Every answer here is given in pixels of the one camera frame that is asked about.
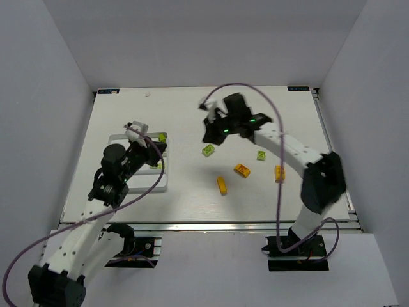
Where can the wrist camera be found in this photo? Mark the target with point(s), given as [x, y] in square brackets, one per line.
[209, 105]
[135, 131]

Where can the blue label sticker right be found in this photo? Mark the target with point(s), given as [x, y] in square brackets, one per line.
[298, 88]

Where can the blue label sticker left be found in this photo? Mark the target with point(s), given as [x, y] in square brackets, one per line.
[108, 91]

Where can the pale green curved studded lego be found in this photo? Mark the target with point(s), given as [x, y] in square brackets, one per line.
[158, 166]

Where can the yellow curved lego brick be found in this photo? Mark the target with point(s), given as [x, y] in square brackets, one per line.
[279, 174]

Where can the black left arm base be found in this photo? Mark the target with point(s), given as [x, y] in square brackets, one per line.
[145, 253]

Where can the blue label sticker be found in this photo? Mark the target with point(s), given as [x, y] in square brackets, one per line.
[108, 91]
[298, 88]

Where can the pale green upside-down curved lego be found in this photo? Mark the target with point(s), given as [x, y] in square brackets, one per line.
[208, 150]

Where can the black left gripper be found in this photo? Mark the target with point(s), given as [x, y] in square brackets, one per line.
[154, 153]

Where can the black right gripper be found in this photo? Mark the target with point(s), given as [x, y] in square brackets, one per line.
[215, 133]

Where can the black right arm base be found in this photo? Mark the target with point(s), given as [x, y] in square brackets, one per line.
[305, 258]

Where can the pale green upside-down square lego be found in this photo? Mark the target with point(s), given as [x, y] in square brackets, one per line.
[261, 156]

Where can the white sorting tray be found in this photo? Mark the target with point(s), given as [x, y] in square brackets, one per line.
[145, 177]

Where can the orange upside-down lego brick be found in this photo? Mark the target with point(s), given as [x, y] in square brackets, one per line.
[242, 170]

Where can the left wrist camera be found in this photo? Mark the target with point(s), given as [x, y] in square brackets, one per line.
[135, 131]

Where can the lime green small lego brick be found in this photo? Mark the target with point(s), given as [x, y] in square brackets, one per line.
[162, 138]

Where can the yellow long lego brick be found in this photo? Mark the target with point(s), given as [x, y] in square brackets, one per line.
[222, 185]

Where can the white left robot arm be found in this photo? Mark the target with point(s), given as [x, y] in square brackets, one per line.
[62, 279]

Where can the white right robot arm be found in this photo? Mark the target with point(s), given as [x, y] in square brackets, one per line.
[323, 181]

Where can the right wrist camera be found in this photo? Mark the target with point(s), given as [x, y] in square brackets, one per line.
[209, 105]

